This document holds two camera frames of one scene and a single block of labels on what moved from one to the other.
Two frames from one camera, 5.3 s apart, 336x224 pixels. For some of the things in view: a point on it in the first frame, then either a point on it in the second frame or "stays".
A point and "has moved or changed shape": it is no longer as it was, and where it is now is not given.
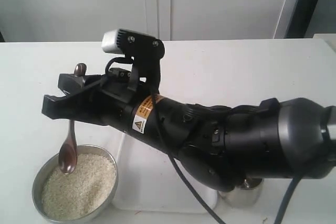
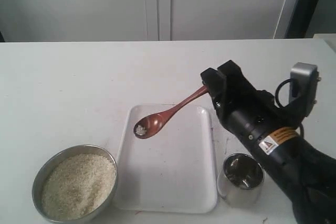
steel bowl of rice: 77,197 stays
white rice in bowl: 82,192 stays
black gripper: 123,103 to 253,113
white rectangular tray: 147,181 stays
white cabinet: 82,7 stays
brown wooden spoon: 68,155 has moved or changed shape
